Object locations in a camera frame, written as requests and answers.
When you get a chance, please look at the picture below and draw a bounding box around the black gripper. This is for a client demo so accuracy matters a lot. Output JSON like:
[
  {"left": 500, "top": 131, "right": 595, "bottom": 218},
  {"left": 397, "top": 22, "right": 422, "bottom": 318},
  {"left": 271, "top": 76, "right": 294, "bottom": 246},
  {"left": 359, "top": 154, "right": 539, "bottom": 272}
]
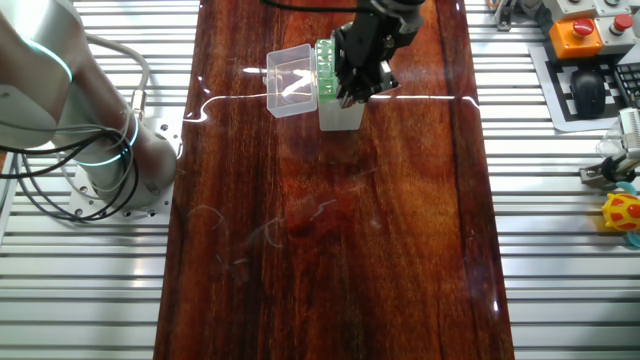
[{"left": 332, "top": 0, "right": 401, "bottom": 105}]

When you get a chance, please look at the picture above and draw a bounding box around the translucent tip box green rack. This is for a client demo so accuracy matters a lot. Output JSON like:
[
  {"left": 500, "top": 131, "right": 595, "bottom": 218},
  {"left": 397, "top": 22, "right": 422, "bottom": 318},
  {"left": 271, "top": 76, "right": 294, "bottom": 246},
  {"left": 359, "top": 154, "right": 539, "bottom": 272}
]
[{"left": 314, "top": 38, "right": 368, "bottom": 133}]

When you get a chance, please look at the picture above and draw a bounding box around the clear hinged box lid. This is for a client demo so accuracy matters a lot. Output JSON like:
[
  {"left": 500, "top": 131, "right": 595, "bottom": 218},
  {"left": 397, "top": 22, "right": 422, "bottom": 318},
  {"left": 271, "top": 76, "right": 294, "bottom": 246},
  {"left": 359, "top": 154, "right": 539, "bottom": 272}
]
[{"left": 265, "top": 43, "right": 320, "bottom": 120}]

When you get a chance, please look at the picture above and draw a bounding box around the glossy wood grain board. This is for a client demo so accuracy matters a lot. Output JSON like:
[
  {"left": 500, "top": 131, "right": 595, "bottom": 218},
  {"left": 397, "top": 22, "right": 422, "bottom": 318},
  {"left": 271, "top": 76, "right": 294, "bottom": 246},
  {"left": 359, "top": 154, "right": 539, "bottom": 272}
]
[{"left": 152, "top": 0, "right": 516, "bottom": 360}]

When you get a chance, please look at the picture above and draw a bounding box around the black white calibration sheet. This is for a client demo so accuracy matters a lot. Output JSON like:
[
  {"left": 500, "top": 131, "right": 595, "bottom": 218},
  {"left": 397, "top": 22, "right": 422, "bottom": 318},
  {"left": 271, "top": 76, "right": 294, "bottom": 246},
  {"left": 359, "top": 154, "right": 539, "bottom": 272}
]
[{"left": 528, "top": 42, "right": 640, "bottom": 134}]

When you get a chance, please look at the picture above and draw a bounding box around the orange emergency stop box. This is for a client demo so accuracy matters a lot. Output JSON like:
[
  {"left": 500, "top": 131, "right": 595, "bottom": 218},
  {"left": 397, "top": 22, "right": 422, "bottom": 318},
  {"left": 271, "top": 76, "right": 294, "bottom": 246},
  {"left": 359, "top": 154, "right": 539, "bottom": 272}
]
[{"left": 548, "top": 18, "right": 605, "bottom": 60}]

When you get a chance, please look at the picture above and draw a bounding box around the grey control box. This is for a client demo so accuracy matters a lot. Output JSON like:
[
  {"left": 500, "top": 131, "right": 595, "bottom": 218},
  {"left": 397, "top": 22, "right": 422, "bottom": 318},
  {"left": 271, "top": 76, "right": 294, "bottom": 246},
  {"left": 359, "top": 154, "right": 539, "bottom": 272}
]
[
  {"left": 542, "top": 0, "right": 599, "bottom": 21},
  {"left": 594, "top": 0, "right": 634, "bottom": 17}
]

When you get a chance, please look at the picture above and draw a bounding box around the black computer mouse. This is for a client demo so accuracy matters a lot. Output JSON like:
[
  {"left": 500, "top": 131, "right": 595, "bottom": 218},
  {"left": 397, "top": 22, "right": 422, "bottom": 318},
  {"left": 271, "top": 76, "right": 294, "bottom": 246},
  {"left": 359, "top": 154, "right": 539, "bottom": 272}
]
[{"left": 570, "top": 68, "right": 608, "bottom": 120}]

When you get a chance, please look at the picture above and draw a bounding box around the silver metal clamp device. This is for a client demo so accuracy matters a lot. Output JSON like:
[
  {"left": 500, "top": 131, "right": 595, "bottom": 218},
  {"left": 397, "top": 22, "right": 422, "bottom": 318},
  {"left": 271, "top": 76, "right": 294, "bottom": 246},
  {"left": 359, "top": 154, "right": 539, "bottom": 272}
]
[{"left": 579, "top": 154, "right": 639, "bottom": 190}]

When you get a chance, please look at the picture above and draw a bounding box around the grey box red button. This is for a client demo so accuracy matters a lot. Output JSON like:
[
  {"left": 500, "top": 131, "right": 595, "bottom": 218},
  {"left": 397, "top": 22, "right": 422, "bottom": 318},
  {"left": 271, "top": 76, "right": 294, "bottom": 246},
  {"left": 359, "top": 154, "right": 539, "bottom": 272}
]
[{"left": 594, "top": 13, "right": 640, "bottom": 55}]

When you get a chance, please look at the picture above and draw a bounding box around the black keyboard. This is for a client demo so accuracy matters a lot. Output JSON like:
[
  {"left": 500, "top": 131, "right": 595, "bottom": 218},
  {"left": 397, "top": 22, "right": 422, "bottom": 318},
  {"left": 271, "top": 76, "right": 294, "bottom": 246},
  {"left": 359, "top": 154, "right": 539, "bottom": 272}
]
[{"left": 613, "top": 62, "right": 640, "bottom": 109}]

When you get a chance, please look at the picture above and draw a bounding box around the yellow orange turtle toy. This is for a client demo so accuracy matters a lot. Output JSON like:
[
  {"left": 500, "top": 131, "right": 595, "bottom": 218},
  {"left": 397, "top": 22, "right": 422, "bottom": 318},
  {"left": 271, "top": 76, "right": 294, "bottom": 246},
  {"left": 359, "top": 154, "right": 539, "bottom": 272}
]
[{"left": 601, "top": 181, "right": 640, "bottom": 250}]

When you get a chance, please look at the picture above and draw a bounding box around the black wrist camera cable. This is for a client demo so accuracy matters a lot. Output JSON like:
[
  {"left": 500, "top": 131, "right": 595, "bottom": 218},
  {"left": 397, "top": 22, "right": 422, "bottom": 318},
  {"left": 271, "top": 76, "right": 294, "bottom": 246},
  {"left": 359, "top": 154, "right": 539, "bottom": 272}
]
[{"left": 258, "top": 0, "right": 381, "bottom": 14}]

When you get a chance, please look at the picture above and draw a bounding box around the small silver metal bracket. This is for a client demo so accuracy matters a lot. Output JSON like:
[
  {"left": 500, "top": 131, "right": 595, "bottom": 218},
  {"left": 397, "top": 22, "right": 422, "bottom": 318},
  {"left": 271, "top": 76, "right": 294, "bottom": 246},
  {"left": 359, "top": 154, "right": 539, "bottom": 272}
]
[{"left": 494, "top": 0, "right": 519, "bottom": 32}]

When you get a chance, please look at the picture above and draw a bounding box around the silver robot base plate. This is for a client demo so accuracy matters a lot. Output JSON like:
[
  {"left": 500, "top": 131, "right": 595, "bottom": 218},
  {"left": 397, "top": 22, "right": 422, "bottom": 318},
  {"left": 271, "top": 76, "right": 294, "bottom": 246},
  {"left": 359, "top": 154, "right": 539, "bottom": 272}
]
[{"left": 67, "top": 117, "right": 184, "bottom": 225}]

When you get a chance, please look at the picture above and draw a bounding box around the grey cable metal connector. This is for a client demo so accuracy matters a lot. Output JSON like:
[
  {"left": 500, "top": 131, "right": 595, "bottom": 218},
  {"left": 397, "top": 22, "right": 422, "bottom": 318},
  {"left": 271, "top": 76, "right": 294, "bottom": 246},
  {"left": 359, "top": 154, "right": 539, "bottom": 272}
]
[{"left": 82, "top": 30, "right": 152, "bottom": 124}]

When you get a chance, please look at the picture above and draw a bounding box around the silver ribbed exterior camera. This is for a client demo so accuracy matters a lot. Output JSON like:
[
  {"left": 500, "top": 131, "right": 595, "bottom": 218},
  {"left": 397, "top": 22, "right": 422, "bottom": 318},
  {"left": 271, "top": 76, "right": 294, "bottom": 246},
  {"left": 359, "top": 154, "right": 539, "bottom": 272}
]
[{"left": 617, "top": 107, "right": 640, "bottom": 161}]

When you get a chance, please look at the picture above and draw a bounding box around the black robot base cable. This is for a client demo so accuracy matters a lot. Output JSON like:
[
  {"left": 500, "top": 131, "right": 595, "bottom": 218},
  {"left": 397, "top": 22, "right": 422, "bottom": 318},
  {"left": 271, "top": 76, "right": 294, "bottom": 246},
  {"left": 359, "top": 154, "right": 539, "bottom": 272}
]
[
  {"left": 0, "top": 127, "right": 126, "bottom": 181},
  {"left": 14, "top": 122, "right": 142, "bottom": 222}
]

